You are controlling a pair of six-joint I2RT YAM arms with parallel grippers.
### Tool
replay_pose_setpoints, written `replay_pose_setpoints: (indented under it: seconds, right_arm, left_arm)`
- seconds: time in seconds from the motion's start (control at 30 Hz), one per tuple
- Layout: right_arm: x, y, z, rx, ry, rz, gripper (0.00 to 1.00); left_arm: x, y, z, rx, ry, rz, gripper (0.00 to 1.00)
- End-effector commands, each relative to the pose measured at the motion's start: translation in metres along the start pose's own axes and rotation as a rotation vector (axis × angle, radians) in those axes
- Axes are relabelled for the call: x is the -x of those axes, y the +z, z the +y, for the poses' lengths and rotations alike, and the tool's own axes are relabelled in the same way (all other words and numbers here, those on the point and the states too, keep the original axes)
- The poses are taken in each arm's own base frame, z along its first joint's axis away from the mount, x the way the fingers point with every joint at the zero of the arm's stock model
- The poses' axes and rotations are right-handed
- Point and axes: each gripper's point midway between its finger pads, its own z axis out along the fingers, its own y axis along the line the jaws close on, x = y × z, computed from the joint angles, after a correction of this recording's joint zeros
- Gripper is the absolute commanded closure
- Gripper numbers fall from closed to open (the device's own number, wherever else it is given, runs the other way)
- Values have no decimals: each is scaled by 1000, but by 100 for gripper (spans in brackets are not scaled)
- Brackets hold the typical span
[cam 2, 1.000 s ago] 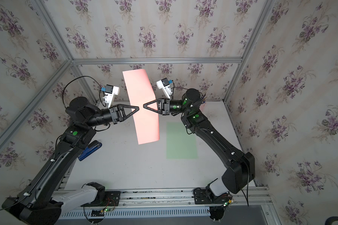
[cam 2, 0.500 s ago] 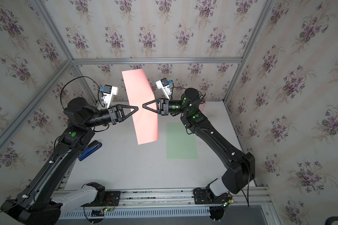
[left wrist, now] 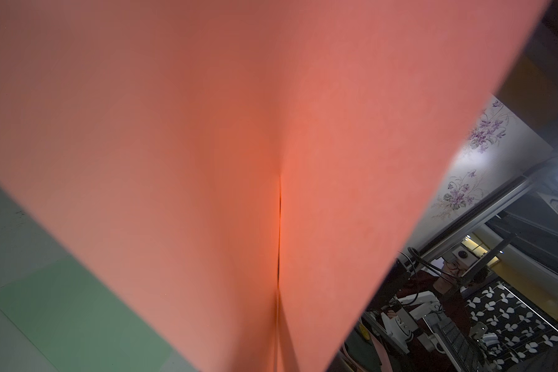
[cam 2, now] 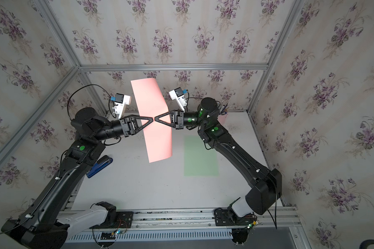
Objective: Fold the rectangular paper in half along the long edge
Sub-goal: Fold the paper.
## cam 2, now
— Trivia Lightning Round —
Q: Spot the green paper sheet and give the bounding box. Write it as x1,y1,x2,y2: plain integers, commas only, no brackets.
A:
184,135,219,176

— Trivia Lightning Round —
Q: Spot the aluminium mounting rail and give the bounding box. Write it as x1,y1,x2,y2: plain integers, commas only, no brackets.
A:
59,206,302,233

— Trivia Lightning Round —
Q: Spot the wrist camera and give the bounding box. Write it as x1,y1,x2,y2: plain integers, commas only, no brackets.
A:
111,93,132,119
169,87,187,112

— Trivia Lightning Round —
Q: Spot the pink paper sheet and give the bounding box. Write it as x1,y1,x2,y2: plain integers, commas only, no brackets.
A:
131,78,172,163

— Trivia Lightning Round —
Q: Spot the pink metal pencil bucket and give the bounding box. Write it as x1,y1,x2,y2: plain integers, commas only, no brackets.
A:
218,113,228,125

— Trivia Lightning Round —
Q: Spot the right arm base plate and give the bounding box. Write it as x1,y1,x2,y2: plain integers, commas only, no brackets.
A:
214,208,257,227

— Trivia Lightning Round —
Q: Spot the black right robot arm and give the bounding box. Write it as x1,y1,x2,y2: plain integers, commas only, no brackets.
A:
154,98,282,221

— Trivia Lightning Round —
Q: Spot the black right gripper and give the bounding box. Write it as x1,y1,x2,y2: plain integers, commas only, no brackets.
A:
156,110,209,133

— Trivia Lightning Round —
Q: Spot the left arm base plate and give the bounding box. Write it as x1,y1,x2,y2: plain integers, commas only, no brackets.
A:
91,211,134,229

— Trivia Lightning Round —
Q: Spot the blue stapler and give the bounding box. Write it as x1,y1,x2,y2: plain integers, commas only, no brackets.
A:
86,155,113,178

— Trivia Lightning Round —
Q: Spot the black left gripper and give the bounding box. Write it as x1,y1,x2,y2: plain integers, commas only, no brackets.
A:
90,114,151,143

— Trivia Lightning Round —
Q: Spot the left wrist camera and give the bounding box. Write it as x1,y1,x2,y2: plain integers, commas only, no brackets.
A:
111,93,132,119

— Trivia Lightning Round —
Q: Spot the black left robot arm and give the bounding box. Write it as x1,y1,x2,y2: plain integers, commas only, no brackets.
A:
1,107,153,249

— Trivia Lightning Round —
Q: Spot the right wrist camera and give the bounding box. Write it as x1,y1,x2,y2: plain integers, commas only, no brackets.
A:
169,87,187,112

